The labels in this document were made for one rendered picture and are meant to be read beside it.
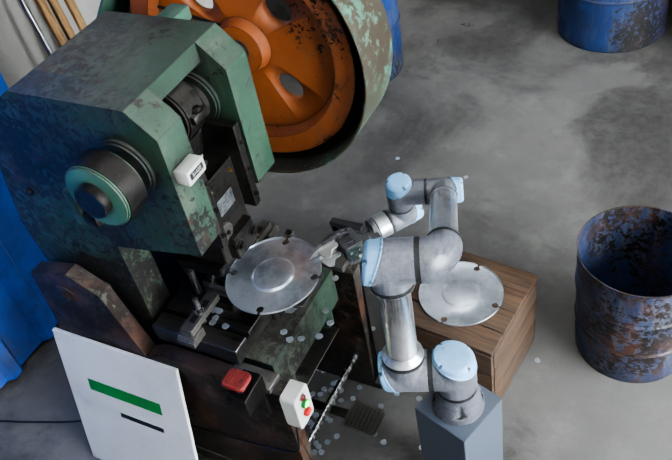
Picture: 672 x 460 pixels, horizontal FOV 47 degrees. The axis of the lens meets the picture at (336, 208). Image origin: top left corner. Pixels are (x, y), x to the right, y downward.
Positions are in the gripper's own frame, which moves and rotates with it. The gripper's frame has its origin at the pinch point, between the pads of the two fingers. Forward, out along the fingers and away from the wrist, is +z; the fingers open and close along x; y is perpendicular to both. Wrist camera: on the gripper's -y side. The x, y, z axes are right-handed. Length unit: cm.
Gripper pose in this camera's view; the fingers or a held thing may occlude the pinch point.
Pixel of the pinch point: (312, 256)
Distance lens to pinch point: 227.8
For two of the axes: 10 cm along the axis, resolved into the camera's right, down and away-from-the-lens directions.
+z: -8.7, 4.6, -1.8
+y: 4.4, 5.5, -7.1
